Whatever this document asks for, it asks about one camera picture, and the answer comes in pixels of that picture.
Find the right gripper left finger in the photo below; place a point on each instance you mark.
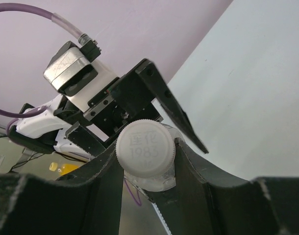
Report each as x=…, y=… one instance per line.
x=87, y=201

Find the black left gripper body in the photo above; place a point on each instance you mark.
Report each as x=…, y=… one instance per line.
x=119, y=103

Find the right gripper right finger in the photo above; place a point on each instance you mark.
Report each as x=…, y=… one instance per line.
x=210, y=201

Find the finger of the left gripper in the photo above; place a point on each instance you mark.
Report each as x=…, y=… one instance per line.
x=153, y=80
x=85, y=139

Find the white ribbed bottle cap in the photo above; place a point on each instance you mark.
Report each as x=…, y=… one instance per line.
x=145, y=148

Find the small clear bottle white cap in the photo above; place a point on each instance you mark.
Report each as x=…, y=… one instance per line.
x=163, y=182

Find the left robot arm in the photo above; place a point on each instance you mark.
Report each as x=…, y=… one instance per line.
x=44, y=132

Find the yellow bottle in background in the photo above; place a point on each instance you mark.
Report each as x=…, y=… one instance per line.
x=62, y=169

